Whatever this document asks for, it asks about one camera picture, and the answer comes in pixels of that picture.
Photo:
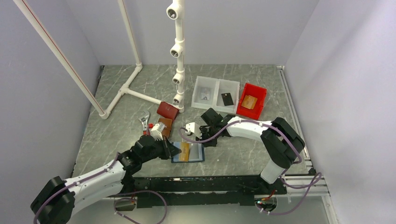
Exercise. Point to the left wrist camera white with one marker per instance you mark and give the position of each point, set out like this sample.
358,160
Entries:
156,131

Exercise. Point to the red plastic bin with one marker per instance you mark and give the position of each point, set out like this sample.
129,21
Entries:
255,91

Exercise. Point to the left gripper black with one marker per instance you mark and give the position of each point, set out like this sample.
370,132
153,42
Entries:
169,150

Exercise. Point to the orange credit card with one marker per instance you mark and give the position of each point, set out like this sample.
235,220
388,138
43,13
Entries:
249,102

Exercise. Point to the white PVC pipe frame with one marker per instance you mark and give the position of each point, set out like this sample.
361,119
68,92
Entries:
45,77

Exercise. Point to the white PVC pipe post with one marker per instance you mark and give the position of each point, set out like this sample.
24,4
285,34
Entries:
175,11

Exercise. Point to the silver VIP credit card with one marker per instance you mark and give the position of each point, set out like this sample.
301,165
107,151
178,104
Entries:
205,93

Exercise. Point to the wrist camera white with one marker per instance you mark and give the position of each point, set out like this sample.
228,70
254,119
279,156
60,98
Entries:
192,128
156,131

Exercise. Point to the blue leather card holder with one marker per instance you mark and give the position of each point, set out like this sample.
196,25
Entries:
191,152

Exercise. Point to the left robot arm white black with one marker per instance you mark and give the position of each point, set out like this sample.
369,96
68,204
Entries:
60,199

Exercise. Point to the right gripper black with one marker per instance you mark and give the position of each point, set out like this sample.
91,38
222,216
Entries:
210,143

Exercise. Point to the red leather wallet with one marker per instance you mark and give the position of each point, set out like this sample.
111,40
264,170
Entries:
167,111

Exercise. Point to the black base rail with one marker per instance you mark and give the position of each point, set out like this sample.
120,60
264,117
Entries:
243,190

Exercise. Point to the black credit card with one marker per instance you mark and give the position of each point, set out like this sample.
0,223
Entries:
227,99

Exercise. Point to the adjustable wrench red handle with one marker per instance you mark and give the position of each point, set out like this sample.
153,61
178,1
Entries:
145,122

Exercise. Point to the clear plastic divided box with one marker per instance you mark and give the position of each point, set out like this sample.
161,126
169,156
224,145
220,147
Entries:
218,86

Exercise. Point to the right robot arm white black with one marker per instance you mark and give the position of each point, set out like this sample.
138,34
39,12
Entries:
281,141

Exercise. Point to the brown leather wallet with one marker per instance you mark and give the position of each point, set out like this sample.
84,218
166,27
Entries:
168,126

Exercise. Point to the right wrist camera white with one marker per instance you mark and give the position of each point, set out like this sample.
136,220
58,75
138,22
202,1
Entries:
192,128

